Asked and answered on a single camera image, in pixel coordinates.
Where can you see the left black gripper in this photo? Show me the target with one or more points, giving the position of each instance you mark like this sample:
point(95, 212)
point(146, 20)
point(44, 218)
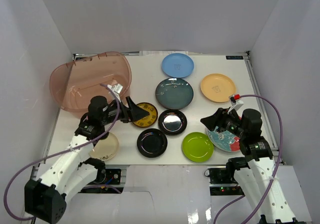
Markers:
point(125, 112)

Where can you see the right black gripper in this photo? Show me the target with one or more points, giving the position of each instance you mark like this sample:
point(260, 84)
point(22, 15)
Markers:
point(221, 114)

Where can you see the red and teal flower plate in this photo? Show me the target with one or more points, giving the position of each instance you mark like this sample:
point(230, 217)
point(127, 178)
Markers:
point(225, 141)

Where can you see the dark teal floral plate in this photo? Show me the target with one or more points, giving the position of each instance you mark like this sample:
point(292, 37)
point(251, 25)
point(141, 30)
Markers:
point(174, 93)

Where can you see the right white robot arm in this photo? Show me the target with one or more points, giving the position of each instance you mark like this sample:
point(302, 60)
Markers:
point(255, 171)

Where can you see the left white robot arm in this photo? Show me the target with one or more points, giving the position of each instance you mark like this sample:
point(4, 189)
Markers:
point(47, 197)

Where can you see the pink translucent plastic bin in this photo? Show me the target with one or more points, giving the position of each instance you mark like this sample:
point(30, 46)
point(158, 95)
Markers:
point(73, 84)

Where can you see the yellow patterned brown plate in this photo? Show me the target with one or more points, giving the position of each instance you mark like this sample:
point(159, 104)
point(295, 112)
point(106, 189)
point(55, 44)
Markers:
point(148, 121)

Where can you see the lime green plate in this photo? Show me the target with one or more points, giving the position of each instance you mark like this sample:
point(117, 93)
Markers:
point(197, 147)

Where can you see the peach orange plate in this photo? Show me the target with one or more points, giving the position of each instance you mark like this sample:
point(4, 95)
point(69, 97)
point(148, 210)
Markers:
point(217, 87)

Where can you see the glossy black plate lower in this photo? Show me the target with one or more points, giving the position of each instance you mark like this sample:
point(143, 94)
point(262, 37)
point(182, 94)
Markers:
point(152, 143)

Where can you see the glossy black plate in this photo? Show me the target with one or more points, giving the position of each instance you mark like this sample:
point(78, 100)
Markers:
point(172, 122)
point(152, 143)

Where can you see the glossy black plate upper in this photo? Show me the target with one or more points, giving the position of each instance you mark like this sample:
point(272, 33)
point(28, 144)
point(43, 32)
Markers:
point(172, 122)

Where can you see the cream plate with ink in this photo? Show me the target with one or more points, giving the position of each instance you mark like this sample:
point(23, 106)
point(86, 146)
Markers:
point(105, 149)

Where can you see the papers at table back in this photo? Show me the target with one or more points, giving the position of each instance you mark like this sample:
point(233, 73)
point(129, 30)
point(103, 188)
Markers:
point(161, 53)

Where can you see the light blue plate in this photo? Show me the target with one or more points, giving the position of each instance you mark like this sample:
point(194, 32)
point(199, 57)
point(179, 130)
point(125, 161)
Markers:
point(177, 65)

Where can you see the blue table label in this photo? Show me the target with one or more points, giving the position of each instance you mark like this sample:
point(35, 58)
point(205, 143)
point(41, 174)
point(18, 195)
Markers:
point(234, 57)

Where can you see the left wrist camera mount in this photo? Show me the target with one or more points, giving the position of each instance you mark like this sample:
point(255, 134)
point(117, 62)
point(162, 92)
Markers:
point(116, 88)

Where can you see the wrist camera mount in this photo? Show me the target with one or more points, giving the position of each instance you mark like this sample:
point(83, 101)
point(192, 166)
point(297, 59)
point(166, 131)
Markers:
point(236, 103)
point(116, 88)

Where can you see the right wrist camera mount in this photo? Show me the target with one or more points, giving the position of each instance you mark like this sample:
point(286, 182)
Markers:
point(236, 103)

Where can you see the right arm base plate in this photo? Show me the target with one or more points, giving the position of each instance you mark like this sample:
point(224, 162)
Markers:
point(220, 182)

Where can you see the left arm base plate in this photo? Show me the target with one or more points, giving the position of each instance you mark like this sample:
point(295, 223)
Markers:
point(106, 177)

